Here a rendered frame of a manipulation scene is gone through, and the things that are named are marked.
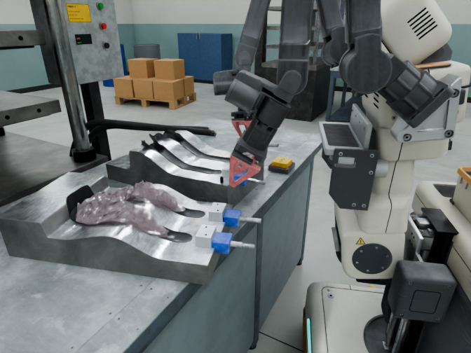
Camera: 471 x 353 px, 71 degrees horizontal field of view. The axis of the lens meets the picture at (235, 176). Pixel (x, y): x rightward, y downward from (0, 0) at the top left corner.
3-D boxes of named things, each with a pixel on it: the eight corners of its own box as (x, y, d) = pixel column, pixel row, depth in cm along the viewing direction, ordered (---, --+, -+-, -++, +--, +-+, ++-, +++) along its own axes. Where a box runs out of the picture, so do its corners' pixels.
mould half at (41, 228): (233, 220, 94) (233, 186, 89) (208, 285, 71) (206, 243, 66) (76, 204, 103) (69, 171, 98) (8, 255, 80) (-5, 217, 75)
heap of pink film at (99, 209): (188, 204, 91) (187, 179, 87) (163, 243, 75) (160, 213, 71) (103, 196, 95) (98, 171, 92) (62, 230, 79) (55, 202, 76)
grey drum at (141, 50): (163, 82, 807) (160, 43, 769) (163, 86, 754) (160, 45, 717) (138, 82, 796) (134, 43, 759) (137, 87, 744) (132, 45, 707)
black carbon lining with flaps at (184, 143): (241, 164, 113) (241, 138, 109) (216, 183, 101) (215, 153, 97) (162, 148, 129) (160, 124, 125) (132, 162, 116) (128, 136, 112)
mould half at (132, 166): (263, 180, 119) (265, 144, 113) (227, 213, 98) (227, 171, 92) (155, 155, 140) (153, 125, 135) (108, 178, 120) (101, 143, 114)
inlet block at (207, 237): (256, 249, 78) (256, 230, 75) (252, 262, 73) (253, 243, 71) (202, 242, 80) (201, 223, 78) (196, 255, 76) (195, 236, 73)
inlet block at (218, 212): (261, 224, 87) (262, 206, 85) (259, 235, 83) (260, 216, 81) (214, 219, 90) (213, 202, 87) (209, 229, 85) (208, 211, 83)
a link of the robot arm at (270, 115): (294, 106, 63) (294, 99, 69) (262, 88, 63) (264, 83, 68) (275, 136, 66) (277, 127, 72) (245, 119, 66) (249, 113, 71)
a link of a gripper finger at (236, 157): (215, 183, 70) (235, 146, 66) (221, 169, 76) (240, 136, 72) (243, 197, 70) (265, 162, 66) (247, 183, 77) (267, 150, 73)
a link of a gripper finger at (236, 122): (232, 144, 104) (230, 114, 102) (242, 140, 110) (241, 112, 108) (251, 144, 101) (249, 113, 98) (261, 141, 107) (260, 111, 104)
